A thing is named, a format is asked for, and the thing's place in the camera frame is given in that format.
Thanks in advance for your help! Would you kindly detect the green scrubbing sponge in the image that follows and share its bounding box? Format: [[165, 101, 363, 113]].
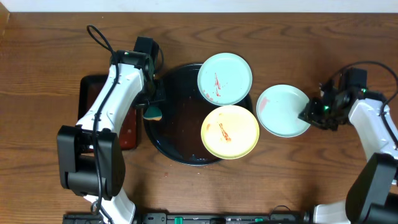
[[143, 106, 162, 121]]

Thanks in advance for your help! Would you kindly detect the light blue plate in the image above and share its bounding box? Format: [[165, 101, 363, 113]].
[[256, 85, 310, 138]]

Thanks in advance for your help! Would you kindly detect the yellow plate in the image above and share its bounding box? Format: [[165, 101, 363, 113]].
[[200, 105, 260, 159]]

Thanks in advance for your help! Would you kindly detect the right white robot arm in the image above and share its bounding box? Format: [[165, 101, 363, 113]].
[[299, 81, 397, 223]]

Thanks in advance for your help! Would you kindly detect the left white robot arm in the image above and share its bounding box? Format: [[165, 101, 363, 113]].
[[57, 49, 163, 223]]

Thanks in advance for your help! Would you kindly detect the round black tray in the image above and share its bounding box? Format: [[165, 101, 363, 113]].
[[143, 63, 254, 166]]

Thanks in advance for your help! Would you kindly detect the black rectangular tray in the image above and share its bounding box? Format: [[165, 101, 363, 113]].
[[78, 75, 138, 151]]

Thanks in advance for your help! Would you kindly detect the pale green plate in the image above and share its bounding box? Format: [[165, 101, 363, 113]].
[[197, 53, 252, 106]]

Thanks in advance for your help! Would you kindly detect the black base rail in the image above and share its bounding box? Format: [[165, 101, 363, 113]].
[[62, 206, 313, 224]]

